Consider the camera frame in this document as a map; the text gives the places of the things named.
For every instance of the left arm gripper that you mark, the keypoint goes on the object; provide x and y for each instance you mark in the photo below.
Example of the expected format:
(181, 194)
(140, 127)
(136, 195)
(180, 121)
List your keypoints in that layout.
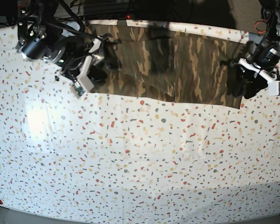
(254, 71)

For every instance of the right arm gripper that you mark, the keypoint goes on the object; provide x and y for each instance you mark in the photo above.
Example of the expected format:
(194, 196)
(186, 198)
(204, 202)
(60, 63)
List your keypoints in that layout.
(77, 60)

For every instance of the camouflage T-shirt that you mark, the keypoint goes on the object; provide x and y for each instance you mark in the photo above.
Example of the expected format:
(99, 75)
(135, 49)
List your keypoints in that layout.
(169, 66)

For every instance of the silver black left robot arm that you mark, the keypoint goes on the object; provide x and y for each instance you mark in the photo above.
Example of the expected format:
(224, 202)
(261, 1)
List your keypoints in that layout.
(270, 14)

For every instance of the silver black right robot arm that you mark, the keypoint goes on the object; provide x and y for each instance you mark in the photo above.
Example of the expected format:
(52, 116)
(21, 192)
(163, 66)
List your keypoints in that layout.
(50, 31)

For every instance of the black power strip red light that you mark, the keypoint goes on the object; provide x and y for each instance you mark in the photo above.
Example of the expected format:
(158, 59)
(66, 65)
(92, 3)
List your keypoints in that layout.
(119, 16)

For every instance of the green wrist camera board right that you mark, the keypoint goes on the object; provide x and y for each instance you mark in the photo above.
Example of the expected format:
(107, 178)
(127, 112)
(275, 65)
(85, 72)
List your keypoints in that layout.
(77, 90)

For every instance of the dark grey camera mount foot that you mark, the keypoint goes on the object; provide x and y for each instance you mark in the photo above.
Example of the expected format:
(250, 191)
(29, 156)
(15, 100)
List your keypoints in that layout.
(121, 23)

